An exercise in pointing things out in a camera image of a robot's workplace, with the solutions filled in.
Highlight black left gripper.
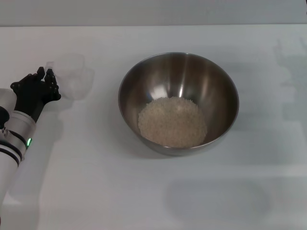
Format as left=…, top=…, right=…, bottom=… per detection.
left=10, top=67, right=61, bottom=122

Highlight clear plastic measuring cup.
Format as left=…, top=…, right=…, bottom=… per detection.
left=45, top=53, right=95, bottom=101

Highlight white rice grains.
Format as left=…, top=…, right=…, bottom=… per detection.
left=138, top=96, right=208, bottom=148

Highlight stainless steel mixing bowl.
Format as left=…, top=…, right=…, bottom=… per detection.
left=117, top=52, right=240, bottom=158

